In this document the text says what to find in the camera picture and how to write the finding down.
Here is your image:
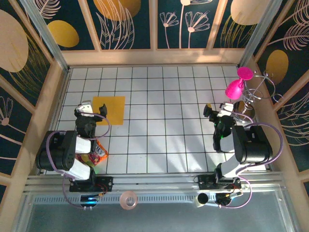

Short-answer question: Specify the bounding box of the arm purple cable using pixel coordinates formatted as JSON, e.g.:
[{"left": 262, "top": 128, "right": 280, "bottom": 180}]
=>
[
  {"left": 46, "top": 114, "right": 111, "bottom": 209},
  {"left": 218, "top": 111, "right": 283, "bottom": 210}
]

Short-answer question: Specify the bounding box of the yellow square paper sheet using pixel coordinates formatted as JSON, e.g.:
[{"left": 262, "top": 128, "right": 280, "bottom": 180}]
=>
[{"left": 92, "top": 96, "right": 126, "bottom": 126}]

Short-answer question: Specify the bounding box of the pink plastic goblet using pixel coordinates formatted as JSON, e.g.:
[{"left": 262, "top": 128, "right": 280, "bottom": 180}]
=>
[{"left": 225, "top": 67, "right": 254, "bottom": 100}]

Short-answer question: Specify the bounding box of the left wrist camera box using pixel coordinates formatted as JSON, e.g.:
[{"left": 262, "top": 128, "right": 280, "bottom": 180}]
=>
[{"left": 74, "top": 101, "right": 95, "bottom": 118}]

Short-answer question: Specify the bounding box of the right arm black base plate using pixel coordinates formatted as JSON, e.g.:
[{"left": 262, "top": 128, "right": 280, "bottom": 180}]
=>
[{"left": 197, "top": 174, "right": 242, "bottom": 191}]

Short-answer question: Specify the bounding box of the aluminium side rail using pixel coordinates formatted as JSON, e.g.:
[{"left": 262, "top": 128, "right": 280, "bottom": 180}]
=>
[{"left": 38, "top": 67, "right": 72, "bottom": 175}]

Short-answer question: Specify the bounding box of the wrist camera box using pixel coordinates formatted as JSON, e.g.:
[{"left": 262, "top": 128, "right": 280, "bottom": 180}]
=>
[
  {"left": 74, "top": 101, "right": 95, "bottom": 118},
  {"left": 218, "top": 101, "right": 235, "bottom": 118}
]

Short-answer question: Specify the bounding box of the aluminium frame post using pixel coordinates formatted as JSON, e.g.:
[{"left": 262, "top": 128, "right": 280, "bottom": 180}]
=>
[
  {"left": 19, "top": 0, "right": 71, "bottom": 73},
  {"left": 238, "top": 0, "right": 283, "bottom": 68}
]

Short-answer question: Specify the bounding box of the perforated metal strip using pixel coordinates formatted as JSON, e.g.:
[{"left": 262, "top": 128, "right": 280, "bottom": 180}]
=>
[{"left": 32, "top": 195, "right": 218, "bottom": 204}]

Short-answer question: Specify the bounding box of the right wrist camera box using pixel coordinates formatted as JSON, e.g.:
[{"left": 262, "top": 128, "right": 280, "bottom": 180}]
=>
[{"left": 218, "top": 101, "right": 235, "bottom": 118}]

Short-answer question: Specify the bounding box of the black controller board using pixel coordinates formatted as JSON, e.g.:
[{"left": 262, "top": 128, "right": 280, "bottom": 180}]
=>
[
  {"left": 79, "top": 194, "right": 100, "bottom": 209},
  {"left": 215, "top": 190, "right": 243, "bottom": 209}
]

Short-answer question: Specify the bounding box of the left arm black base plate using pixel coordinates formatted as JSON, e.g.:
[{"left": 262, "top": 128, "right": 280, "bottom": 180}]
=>
[{"left": 69, "top": 175, "right": 114, "bottom": 193}]

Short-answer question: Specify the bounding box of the aluminium front rail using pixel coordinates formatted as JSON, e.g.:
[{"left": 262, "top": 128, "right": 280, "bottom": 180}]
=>
[{"left": 23, "top": 172, "right": 287, "bottom": 194}]

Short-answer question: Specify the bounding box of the white cup on rail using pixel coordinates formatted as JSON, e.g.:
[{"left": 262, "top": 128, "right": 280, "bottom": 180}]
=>
[{"left": 195, "top": 192, "right": 210, "bottom": 208}]

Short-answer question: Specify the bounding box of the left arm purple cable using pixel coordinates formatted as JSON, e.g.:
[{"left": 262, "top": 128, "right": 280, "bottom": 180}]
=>
[{"left": 46, "top": 114, "right": 111, "bottom": 209}]

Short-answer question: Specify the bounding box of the grey metal shelf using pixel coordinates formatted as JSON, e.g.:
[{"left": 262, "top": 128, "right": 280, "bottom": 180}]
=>
[{"left": 12, "top": 190, "right": 299, "bottom": 232}]

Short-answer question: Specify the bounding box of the red orange snack bag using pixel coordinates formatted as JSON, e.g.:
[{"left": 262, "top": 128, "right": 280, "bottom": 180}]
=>
[{"left": 79, "top": 139, "right": 109, "bottom": 169}]

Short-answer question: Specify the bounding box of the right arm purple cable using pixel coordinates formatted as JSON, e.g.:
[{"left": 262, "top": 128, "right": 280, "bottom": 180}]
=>
[{"left": 218, "top": 111, "right": 283, "bottom": 210}]

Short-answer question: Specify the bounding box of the pink tape roll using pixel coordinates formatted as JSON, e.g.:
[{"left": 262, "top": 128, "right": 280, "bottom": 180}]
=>
[{"left": 120, "top": 190, "right": 139, "bottom": 210}]

